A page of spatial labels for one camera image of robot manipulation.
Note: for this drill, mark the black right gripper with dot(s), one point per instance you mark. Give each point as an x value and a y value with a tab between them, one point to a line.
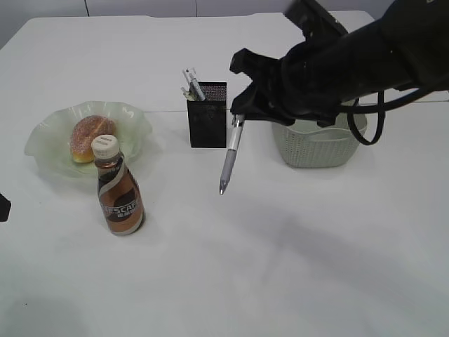
309	82

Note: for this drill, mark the grey clear gel pen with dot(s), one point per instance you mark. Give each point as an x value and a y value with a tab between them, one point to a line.
230	158

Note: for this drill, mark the blue white gel pen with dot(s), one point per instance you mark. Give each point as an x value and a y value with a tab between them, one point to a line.
195	85

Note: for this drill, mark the beige retractable pen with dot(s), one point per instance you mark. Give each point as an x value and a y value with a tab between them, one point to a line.
188	94

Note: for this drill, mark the clear plastic ruler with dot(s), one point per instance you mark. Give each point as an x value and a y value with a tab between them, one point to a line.
186	74

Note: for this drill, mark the sugared bread roll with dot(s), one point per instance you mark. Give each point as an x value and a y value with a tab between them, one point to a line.
85	132

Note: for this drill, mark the brown Nescafe coffee bottle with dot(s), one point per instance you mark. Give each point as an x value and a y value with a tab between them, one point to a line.
118	192

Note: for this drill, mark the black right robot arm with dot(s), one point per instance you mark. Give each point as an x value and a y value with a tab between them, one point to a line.
382	66

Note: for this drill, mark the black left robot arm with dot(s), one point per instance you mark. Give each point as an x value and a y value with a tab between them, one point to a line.
5	208

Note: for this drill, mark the black mesh pen holder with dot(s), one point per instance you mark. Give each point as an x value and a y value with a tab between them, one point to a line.
208	118

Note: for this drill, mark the pale green plastic basket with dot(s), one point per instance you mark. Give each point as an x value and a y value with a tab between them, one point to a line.
305	145

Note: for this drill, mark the translucent green wavy plate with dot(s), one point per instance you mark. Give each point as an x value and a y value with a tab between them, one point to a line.
49	142

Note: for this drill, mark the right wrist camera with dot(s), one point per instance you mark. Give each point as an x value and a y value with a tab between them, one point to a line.
314	20

